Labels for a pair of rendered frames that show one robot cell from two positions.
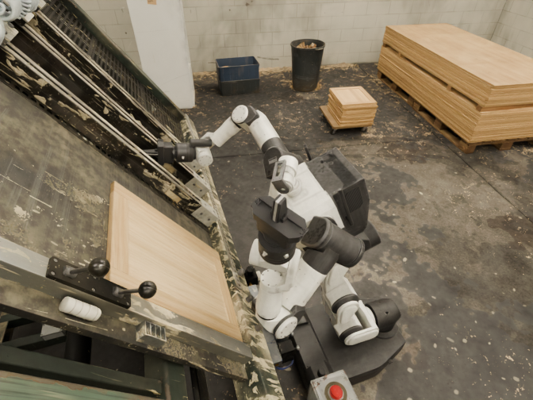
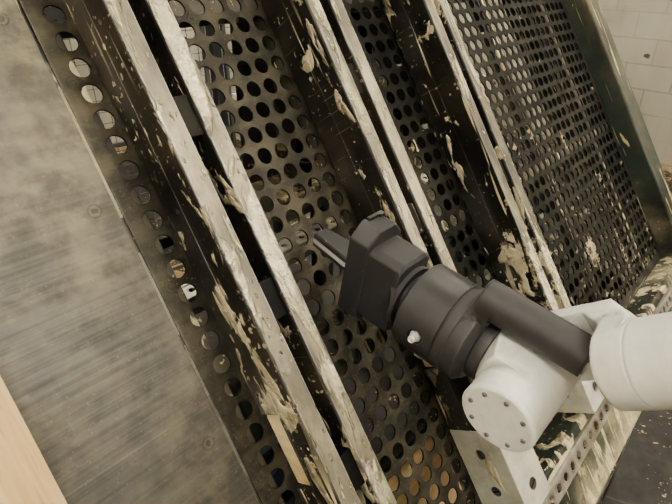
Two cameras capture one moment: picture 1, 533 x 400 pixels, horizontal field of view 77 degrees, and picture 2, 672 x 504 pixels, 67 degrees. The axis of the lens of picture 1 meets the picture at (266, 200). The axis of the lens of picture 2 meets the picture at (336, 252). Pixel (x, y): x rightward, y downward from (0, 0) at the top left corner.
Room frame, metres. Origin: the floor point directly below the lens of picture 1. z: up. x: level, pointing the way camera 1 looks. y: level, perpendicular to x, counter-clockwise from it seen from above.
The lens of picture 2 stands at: (0.99, 0.08, 1.53)
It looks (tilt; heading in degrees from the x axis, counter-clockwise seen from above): 29 degrees down; 60
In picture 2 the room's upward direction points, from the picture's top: straight up
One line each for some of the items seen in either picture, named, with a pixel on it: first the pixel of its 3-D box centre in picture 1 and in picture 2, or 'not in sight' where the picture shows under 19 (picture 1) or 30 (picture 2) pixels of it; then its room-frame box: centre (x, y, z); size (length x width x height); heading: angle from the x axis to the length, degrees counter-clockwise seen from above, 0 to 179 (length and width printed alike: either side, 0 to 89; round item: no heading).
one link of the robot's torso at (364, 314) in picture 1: (354, 322); not in sight; (1.00, -0.50, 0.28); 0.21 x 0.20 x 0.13; 108
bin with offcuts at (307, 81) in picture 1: (306, 66); not in sight; (5.19, -0.60, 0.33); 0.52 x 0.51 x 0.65; 9
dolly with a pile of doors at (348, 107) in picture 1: (346, 109); not in sight; (3.94, -1.00, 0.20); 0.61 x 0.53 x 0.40; 9
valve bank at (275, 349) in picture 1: (269, 317); not in sight; (0.79, -0.01, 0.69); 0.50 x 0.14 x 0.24; 18
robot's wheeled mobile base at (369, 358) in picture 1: (346, 332); not in sight; (0.99, -0.47, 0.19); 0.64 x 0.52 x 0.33; 108
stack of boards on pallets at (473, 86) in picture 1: (454, 78); not in sight; (4.50, -2.54, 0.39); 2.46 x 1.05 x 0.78; 9
